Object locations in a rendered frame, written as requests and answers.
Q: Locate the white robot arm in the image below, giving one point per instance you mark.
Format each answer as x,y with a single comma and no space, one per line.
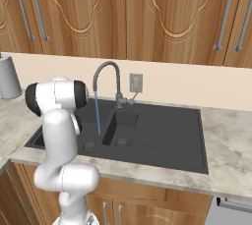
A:
60,137

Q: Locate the blue water stream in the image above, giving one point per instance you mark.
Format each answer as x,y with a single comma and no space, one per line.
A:
97,114

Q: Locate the black kitchen sink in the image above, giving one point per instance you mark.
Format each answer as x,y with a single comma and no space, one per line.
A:
164,137

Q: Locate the grey curved tap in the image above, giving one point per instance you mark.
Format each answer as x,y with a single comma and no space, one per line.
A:
116,81

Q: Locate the wooden base cupboard door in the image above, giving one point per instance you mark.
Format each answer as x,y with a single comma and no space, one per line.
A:
164,212
95,207

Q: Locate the white paper towel roll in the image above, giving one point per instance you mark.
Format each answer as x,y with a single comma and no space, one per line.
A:
8,78

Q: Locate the wooden corner base cupboard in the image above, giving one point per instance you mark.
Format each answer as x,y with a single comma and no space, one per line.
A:
14,199

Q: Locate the grey dishwasher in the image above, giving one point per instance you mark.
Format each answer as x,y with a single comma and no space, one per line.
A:
226,217

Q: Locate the grey wall socket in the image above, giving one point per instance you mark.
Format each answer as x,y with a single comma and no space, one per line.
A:
136,83

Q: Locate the wooden wall cupboard door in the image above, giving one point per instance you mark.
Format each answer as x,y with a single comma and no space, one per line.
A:
180,12
8,12
238,59
82,12

